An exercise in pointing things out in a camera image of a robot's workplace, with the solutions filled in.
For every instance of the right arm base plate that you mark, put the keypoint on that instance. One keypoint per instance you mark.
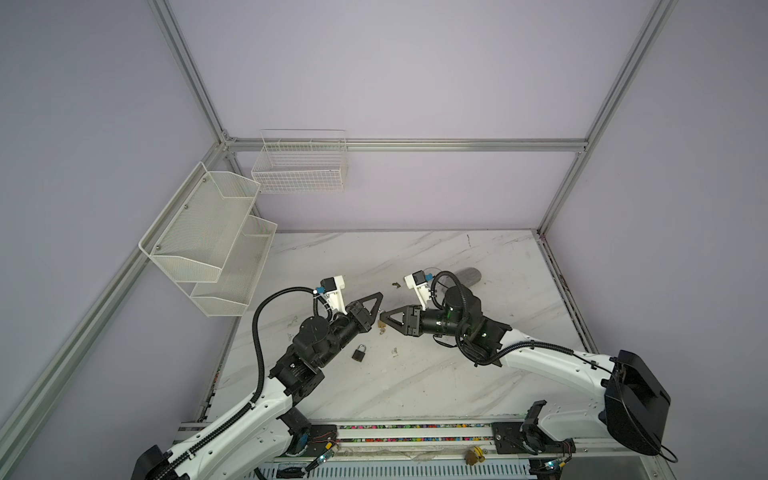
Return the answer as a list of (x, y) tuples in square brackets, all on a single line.
[(521, 438)]

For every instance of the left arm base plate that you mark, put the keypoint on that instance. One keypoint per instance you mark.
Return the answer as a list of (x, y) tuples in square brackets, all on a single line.
[(312, 442)]

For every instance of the white wire basket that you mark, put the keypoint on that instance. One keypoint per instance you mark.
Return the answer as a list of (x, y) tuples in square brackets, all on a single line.
[(295, 161)]

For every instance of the aluminium frame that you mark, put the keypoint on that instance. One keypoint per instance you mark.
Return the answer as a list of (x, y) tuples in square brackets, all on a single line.
[(38, 404)]

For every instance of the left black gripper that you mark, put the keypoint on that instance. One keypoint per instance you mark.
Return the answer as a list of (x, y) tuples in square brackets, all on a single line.
[(363, 319)]

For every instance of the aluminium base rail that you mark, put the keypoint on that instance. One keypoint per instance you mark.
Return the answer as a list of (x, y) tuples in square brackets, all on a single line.
[(402, 450)]

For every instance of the dark grey padlock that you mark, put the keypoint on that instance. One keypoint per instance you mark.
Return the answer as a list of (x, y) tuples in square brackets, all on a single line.
[(359, 353)]

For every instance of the white two-tier mesh shelf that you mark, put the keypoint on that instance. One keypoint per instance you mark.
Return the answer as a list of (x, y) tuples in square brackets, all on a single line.
[(210, 243)]

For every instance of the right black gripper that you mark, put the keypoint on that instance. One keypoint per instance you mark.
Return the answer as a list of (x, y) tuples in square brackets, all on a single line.
[(412, 319)]

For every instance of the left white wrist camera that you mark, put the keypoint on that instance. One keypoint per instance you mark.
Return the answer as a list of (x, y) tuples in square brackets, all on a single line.
[(331, 290)]

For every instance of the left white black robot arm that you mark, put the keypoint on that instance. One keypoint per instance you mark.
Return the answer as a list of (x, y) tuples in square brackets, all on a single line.
[(295, 375)]

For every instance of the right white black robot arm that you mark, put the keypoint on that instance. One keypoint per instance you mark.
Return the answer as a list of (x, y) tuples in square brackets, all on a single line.
[(623, 399)]

